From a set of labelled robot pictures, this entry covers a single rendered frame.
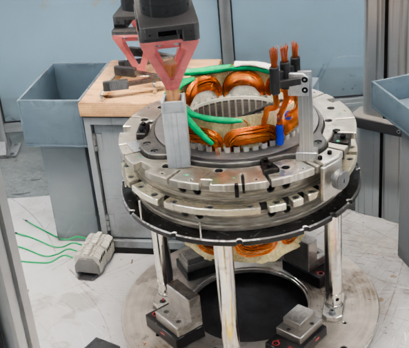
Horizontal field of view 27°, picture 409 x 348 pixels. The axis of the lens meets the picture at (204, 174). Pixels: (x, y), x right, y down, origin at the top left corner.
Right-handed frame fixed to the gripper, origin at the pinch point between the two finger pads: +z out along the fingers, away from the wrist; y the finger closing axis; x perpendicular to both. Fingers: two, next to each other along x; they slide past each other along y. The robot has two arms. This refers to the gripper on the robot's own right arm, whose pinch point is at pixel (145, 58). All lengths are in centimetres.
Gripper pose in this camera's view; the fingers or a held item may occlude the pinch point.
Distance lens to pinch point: 143.6
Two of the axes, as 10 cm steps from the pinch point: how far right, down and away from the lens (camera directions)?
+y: -1.7, 4.9, -8.6
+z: 0.9, 8.7, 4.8
